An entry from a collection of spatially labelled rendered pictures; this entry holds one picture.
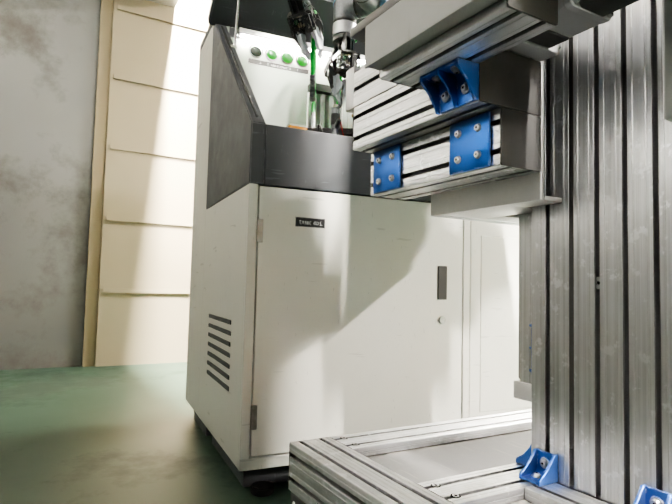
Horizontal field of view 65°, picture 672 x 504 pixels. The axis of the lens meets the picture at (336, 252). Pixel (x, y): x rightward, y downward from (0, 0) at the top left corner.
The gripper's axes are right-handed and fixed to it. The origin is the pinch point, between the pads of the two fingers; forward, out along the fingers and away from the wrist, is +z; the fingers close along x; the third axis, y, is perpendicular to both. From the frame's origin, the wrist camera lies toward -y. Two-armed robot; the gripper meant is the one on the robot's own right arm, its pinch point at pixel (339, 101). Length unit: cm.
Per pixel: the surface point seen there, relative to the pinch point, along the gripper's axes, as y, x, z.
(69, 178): -208, -87, -1
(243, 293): 20, -35, 62
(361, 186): 22.5, -2.8, 31.7
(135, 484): 3, -57, 113
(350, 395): 23, -5, 89
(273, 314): 23, -27, 67
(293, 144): 22.5, -23.3, 22.6
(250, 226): 23, -34, 45
